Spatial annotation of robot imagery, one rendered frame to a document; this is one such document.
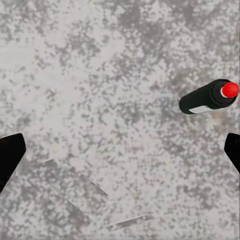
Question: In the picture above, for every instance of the insectifuge atomizer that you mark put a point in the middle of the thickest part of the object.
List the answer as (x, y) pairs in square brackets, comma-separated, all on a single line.
[(218, 94)]

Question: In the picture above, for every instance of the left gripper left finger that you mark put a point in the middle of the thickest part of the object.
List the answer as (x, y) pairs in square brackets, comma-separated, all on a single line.
[(12, 150)]

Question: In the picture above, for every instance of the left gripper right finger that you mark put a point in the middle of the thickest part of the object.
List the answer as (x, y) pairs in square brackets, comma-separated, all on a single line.
[(232, 149)]

